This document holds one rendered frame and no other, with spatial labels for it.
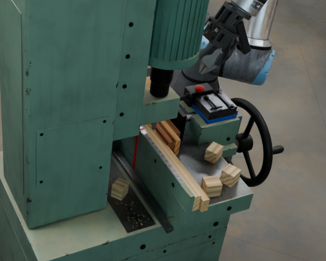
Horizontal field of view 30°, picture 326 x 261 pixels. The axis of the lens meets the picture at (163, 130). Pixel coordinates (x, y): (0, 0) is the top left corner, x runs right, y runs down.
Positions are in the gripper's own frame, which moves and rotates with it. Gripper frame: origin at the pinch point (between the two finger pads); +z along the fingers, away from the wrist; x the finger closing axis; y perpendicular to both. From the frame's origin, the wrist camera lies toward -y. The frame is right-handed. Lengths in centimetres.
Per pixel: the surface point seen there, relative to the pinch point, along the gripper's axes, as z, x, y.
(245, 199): 18.7, 33.4, -6.4
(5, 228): 67, -2, 28
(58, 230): 50, 19, 30
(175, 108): 10.7, 8.5, 9.6
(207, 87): 4.7, -0.9, -6.0
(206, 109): 8.3, 7.3, -2.1
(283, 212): 53, -24, -123
